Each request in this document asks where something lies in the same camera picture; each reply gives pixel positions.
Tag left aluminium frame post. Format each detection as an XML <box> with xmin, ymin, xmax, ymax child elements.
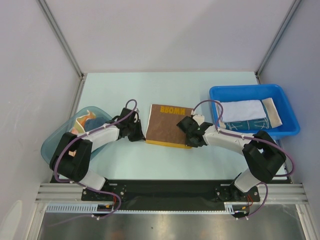
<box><xmin>36</xmin><ymin>0</ymin><xmax>85</xmax><ymax>80</ymax></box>

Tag orange brown towel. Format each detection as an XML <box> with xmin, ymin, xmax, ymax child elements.
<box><xmin>145</xmin><ymin>104</ymin><xmax>192</xmax><ymax>149</ymax></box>

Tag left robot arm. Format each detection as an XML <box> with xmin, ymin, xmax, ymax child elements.
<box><xmin>49</xmin><ymin>107</ymin><xmax>146</xmax><ymax>200</ymax></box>

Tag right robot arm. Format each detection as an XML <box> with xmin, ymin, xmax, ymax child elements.
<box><xmin>176</xmin><ymin>115</ymin><xmax>287</xmax><ymax>201</ymax></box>

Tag peach orange patterned towel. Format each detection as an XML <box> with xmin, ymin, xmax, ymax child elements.
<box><xmin>70</xmin><ymin>109</ymin><xmax>96</xmax><ymax>135</ymax></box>

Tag white cable duct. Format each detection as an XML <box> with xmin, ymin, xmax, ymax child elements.
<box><xmin>45</xmin><ymin>202</ymin><xmax>251</xmax><ymax>216</ymax></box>

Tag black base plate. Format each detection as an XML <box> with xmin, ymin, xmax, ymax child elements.
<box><xmin>49</xmin><ymin>174</ymin><xmax>293</xmax><ymax>212</ymax></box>

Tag aluminium frame post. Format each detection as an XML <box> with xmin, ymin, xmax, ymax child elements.
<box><xmin>36</xmin><ymin>0</ymin><xmax>85</xmax><ymax>80</ymax></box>
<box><xmin>255</xmin><ymin>0</ymin><xmax>303</xmax><ymax>81</ymax></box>

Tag right aluminium frame post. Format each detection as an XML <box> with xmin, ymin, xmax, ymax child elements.
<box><xmin>255</xmin><ymin>0</ymin><xmax>303</xmax><ymax>81</ymax></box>

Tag blue plastic bin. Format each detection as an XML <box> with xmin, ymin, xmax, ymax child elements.
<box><xmin>209</xmin><ymin>84</ymin><xmax>300</xmax><ymax>140</ymax></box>

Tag lavender white cloth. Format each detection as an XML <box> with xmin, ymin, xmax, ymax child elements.
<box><xmin>215</xmin><ymin>100</ymin><xmax>267</xmax><ymax>123</ymax></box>

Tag Doraemon teal beige towel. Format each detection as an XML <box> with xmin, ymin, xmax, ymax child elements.
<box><xmin>219</xmin><ymin>97</ymin><xmax>283</xmax><ymax>132</ymax></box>

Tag aluminium front rail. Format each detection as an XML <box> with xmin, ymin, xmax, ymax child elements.
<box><xmin>35</xmin><ymin>183</ymin><xmax>309</xmax><ymax>205</ymax></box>

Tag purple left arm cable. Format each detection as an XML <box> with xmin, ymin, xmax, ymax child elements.
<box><xmin>53</xmin><ymin>99</ymin><xmax>138</xmax><ymax>188</ymax></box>

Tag teal translucent basket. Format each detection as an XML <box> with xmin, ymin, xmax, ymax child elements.
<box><xmin>41</xmin><ymin>106</ymin><xmax>112</xmax><ymax>164</ymax></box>

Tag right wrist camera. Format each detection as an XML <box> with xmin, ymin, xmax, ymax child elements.
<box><xmin>192</xmin><ymin>114</ymin><xmax>205</xmax><ymax>126</ymax></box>

